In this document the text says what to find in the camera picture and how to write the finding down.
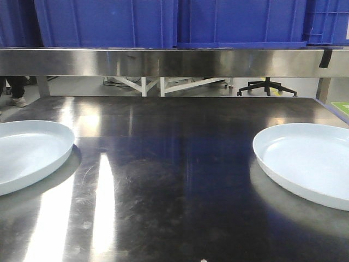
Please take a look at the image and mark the black office chair base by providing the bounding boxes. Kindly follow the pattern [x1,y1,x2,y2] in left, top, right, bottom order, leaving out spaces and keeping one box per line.
[237,77,297,97]

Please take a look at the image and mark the blue plastic crate, right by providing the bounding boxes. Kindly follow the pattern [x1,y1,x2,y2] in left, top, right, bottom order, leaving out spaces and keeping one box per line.
[303,0,348,46]

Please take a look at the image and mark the white metal table frame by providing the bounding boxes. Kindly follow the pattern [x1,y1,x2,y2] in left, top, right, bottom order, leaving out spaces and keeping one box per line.
[103,76,233,97]

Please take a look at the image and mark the light blue plate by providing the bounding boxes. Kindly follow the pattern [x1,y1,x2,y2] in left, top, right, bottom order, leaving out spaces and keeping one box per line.
[1,120,75,195]
[252,123,348,211]

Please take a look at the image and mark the black tape strip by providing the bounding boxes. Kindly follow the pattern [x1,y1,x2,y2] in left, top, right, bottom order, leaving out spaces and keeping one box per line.
[318,49,333,68]

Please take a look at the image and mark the blue plastic crate, left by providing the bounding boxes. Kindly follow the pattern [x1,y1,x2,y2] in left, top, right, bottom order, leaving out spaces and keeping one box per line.
[34,1,178,49]

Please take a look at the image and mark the blue plastic crate, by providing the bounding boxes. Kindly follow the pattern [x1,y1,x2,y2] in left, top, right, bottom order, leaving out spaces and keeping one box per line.
[34,1,178,49]
[303,0,348,46]
[177,1,306,49]

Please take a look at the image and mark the steel shelf post, right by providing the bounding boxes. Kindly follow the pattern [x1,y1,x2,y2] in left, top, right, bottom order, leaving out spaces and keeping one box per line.
[316,78,331,104]

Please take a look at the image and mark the white sneaker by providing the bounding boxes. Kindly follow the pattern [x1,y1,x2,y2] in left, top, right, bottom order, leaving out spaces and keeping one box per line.
[7,97,28,108]

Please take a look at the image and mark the steel shelf front rail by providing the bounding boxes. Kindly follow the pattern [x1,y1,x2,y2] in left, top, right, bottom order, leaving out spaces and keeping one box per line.
[1,47,348,78]

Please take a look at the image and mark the blue plastic crate, centre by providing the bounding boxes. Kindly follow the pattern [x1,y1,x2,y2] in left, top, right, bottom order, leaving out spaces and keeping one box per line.
[177,1,306,49]

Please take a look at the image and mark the steel shelf post, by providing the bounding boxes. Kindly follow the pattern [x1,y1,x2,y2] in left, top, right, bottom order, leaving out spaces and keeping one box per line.
[36,76,50,98]
[316,78,331,104]

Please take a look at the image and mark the steel shelf post, left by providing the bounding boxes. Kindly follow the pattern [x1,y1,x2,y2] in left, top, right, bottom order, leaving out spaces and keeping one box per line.
[36,76,50,98]

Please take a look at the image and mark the person's legs, dark trousers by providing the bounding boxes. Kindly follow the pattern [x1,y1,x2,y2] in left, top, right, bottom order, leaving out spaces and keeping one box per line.
[0,76,27,98]

